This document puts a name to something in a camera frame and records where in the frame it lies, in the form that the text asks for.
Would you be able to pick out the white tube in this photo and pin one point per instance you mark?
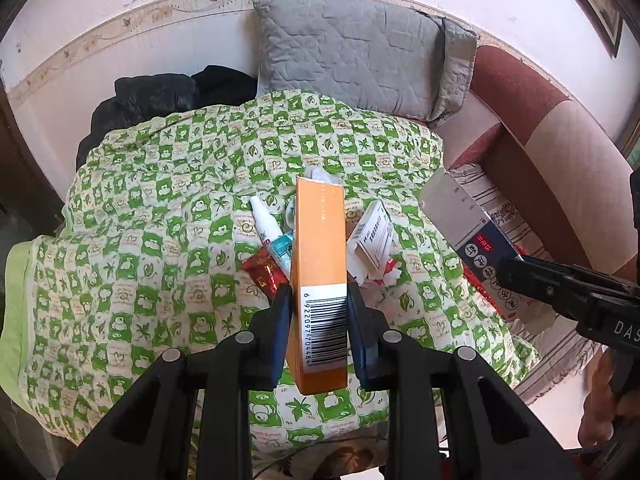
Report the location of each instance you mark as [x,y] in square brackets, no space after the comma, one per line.
[267,227]

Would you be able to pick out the green white patterned quilt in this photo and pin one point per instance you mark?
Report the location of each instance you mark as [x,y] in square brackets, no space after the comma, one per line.
[158,223]

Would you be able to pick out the white small medicine box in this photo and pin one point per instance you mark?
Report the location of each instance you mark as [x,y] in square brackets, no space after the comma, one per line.
[368,247]

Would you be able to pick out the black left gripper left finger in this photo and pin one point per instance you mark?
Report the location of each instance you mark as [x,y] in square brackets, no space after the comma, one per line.
[270,328]

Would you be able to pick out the red snack packet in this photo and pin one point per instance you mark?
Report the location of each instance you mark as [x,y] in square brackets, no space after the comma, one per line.
[264,272]

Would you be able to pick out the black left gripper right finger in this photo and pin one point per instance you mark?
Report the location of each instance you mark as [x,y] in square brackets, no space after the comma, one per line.
[365,328]

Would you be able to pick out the grey quilted pillow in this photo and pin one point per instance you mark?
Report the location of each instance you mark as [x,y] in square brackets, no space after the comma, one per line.
[367,54]

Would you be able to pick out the red beige headboard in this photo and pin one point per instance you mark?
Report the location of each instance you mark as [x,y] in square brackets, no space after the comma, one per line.
[550,160]

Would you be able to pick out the right hand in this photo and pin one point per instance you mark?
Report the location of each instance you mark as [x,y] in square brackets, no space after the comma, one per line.
[602,405]

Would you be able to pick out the black clothing pile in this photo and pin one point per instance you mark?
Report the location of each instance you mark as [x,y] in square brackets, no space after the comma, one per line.
[141,98]

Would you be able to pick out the orange cardboard box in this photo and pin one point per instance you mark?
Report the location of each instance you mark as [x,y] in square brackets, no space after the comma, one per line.
[317,345]

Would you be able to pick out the white blue medicine box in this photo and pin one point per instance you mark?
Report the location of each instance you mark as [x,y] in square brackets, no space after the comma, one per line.
[482,248]

